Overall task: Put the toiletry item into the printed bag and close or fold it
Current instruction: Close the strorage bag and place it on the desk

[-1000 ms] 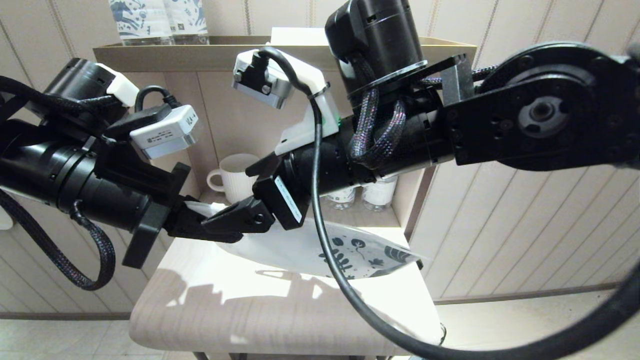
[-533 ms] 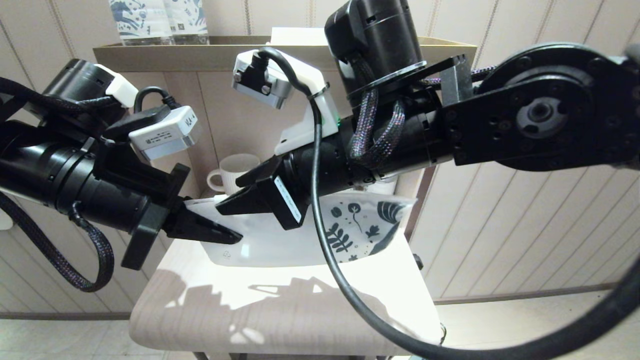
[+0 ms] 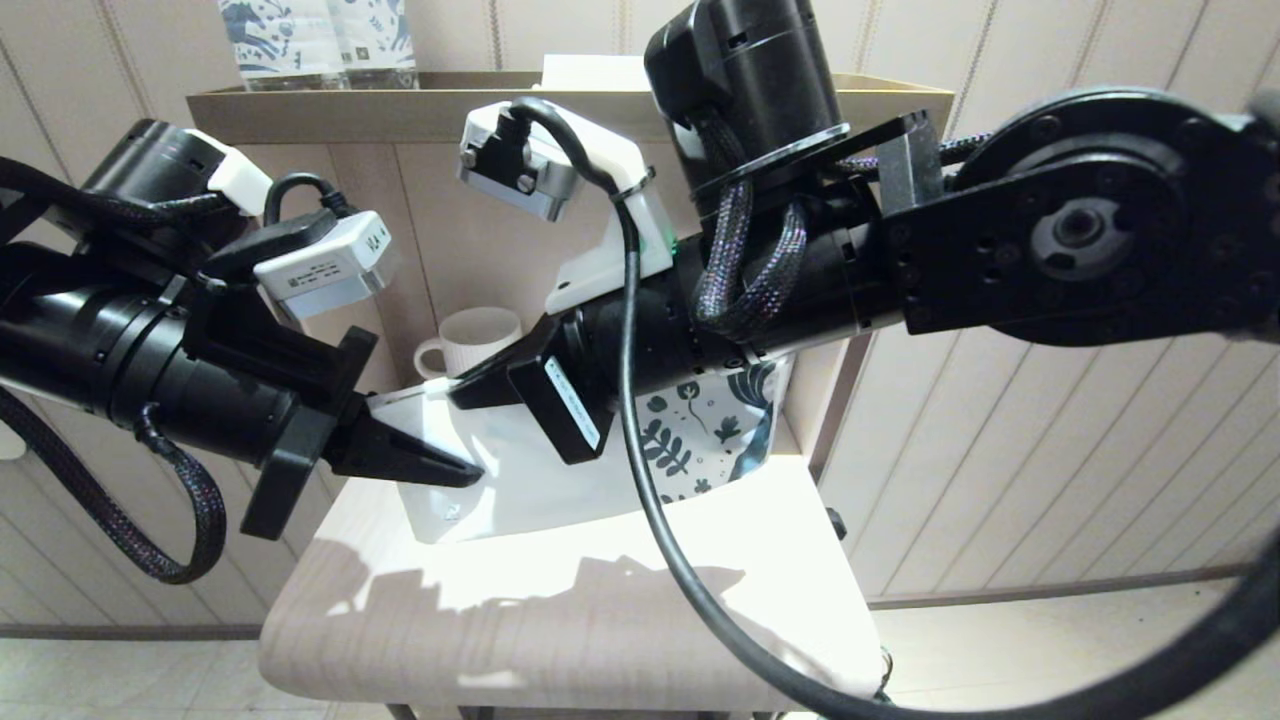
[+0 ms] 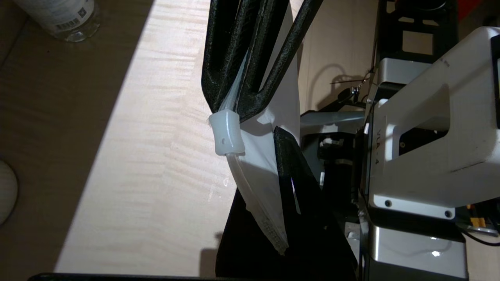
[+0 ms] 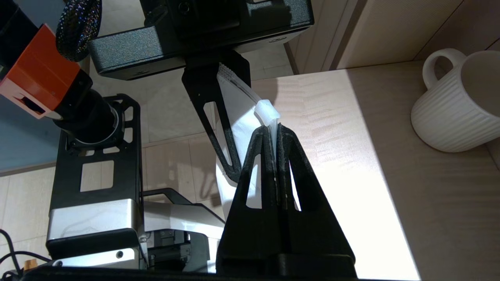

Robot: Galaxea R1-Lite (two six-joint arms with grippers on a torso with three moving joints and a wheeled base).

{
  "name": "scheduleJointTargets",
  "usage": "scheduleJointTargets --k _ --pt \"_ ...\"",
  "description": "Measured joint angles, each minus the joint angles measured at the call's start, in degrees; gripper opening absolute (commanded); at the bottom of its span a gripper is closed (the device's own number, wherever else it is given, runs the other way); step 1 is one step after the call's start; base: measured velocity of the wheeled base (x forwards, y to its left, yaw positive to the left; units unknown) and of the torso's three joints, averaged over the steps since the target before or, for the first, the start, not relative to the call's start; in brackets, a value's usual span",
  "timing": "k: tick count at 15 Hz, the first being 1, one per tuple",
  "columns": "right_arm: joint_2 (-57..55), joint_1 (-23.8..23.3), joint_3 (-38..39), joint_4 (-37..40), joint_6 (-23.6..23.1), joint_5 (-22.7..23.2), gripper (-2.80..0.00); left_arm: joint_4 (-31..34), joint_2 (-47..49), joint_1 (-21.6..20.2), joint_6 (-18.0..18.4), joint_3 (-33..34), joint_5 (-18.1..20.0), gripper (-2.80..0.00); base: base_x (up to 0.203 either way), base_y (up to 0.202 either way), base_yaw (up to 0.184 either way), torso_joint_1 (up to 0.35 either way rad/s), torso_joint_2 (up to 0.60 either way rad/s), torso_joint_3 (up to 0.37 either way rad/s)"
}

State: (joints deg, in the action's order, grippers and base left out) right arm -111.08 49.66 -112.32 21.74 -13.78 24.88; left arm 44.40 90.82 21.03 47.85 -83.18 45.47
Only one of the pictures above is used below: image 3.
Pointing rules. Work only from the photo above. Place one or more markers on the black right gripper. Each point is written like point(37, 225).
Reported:
point(660, 340)

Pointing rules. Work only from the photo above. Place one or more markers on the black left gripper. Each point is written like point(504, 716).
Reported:
point(130, 360)

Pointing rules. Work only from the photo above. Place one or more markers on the white floral plastic pouch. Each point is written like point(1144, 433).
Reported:
point(520, 470)

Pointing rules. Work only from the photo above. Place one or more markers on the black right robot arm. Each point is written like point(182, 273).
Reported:
point(1080, 220)

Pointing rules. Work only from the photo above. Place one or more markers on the white ribbed mug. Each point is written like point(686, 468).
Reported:
point(480, 335)

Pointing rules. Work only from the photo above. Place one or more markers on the light wooden shelf table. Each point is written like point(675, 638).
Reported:
point(560, 640)

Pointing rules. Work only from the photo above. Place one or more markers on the white packet with blue print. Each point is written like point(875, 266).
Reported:
point(600, 72)

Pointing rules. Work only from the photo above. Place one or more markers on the blue patterned packs on shelf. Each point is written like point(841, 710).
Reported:
point(280, 40)

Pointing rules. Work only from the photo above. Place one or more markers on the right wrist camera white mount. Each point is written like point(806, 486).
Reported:
point(620, 230)

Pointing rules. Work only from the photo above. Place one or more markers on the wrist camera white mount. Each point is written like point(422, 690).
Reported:
point(330, 270)
point(620, 230)

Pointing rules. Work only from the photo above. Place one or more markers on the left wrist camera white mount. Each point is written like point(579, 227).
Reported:
point(330, 270)

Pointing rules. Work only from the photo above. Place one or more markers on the white wall fixture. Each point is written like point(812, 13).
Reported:
point(8, 448)

